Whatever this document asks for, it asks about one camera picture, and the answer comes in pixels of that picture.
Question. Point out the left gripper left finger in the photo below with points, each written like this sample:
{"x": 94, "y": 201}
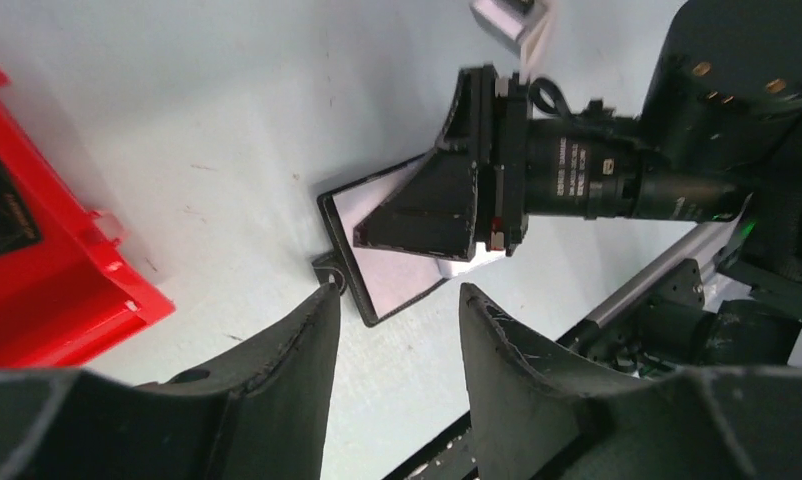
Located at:
{"x": 257, "y": 411}

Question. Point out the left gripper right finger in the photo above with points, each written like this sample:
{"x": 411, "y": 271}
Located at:
{"x": 540, "y": 411}

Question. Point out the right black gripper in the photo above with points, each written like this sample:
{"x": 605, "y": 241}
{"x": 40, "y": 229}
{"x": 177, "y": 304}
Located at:
{"x": 544, "y": 161}

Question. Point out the black leather card holder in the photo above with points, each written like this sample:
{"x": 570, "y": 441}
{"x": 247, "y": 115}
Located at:
{"x": 381, "y": 283}

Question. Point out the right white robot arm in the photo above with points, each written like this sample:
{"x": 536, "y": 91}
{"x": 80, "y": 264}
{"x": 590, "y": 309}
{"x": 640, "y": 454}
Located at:
{"x": 718, "y": 140}

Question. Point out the right red plastic bin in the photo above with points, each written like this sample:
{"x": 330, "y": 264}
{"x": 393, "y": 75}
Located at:
{"x": 66, "y": 292}

